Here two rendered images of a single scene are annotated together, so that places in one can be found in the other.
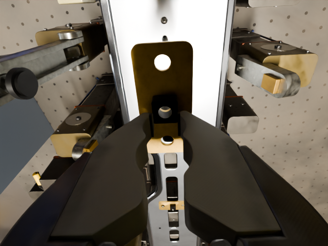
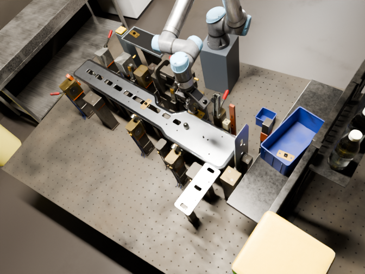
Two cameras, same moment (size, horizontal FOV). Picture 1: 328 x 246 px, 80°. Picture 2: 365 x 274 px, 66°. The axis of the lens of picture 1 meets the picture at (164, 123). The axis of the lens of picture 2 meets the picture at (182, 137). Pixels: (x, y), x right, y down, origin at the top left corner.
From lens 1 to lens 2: 129 cm
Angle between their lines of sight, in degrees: 15
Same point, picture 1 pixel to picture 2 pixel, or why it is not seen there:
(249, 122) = (160, 146)
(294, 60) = (174, 158)
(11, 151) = (210, 72)
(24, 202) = not seen: hidden behind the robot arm
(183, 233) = (126, 98)
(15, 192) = (190, 23)
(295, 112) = (126, 189)
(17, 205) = not seen: hidden behind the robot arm
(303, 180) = (75, 176)
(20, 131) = (214, 79)
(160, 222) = (140, 94)
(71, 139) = not seen: hidden behind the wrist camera
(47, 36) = (223, 111)
